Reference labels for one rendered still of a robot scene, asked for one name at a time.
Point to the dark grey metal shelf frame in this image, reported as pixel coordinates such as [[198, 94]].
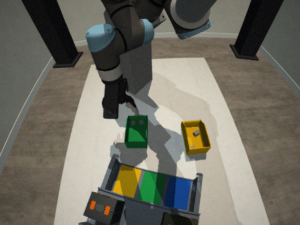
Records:
[[147, 194]]

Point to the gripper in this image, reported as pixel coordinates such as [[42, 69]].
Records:
[[123, 97]]

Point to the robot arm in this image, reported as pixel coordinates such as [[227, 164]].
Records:
[[132, 20]]

